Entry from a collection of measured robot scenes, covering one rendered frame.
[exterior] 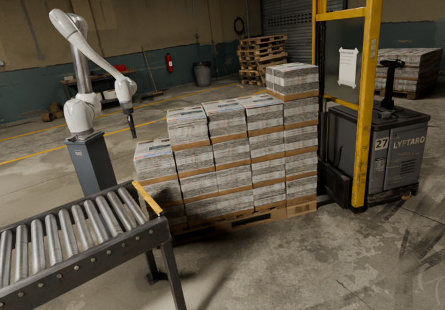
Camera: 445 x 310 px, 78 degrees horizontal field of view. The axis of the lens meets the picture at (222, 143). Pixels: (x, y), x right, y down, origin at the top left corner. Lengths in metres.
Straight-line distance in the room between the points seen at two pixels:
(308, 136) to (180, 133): 1.03
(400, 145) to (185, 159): 1.76
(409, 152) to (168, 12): 7.90
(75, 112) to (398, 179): 2.65
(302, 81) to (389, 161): 1.04
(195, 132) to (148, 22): 7.23
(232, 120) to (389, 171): 1.43
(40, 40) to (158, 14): 3.19
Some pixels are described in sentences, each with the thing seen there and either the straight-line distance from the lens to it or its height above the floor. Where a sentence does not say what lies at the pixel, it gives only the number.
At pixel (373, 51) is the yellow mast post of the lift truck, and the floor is 1.36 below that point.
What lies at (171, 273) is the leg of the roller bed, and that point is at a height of 0.48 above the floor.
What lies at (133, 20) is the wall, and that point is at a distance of 8.93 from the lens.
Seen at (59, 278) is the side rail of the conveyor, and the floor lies 0.76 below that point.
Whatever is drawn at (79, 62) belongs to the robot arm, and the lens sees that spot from 2.34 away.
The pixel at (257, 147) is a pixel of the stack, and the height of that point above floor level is 0.74.
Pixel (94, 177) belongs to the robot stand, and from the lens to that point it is 2.30.
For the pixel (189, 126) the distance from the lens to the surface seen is 2.00.
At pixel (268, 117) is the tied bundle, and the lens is 2.14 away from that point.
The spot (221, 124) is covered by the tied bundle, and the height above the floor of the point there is 0.97.
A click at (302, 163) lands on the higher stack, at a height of 0.52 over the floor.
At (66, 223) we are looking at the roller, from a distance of 1.66.
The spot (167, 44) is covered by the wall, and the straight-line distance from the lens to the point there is 9.24.
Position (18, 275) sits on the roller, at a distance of 1.47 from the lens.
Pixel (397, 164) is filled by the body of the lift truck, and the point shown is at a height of 0.40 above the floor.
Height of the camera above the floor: 1.61
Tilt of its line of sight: 22 degrees down
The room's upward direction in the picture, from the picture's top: 7 degrees counter-clockwise
